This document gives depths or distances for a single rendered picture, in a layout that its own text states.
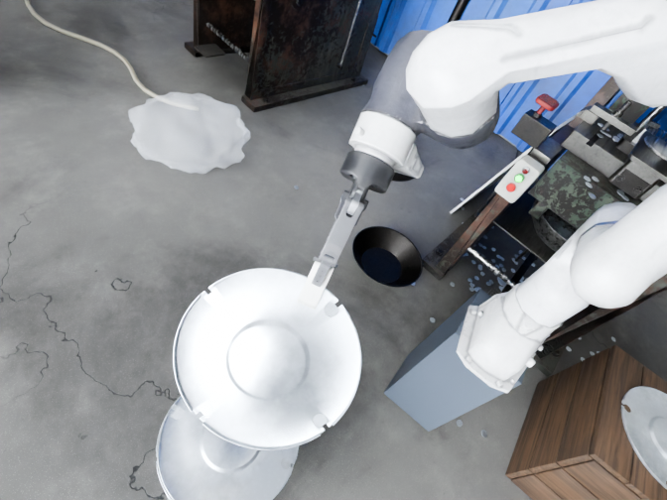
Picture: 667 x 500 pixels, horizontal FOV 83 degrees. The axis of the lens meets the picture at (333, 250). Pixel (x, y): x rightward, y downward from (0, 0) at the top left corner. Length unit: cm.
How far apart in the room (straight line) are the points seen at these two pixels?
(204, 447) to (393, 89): 76
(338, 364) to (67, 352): 87
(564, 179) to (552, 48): 95
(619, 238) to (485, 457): 90
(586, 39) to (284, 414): 61
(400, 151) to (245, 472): 70
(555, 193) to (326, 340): 101
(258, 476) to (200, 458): 12
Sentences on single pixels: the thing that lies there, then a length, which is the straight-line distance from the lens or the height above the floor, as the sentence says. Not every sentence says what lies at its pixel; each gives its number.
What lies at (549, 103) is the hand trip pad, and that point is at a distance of 133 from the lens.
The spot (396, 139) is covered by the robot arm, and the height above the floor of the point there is 88.
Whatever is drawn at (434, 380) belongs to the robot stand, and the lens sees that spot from 113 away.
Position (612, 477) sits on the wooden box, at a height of 32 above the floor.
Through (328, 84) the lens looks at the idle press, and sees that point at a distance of 250.
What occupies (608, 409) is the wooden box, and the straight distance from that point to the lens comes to 131.
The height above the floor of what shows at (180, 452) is 24.
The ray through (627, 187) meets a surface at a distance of 144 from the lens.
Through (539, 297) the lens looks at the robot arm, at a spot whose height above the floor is 64.
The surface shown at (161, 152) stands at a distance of 161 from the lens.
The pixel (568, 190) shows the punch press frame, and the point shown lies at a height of 58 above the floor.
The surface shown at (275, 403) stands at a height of 54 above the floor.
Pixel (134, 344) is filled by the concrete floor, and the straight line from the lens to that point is 127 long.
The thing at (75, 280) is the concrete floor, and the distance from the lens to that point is 141.
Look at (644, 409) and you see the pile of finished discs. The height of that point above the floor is 35.
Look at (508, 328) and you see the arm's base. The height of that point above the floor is 55.
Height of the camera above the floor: 115
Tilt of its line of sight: 48 degrees down
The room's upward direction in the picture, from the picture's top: 25 degrees clockwise
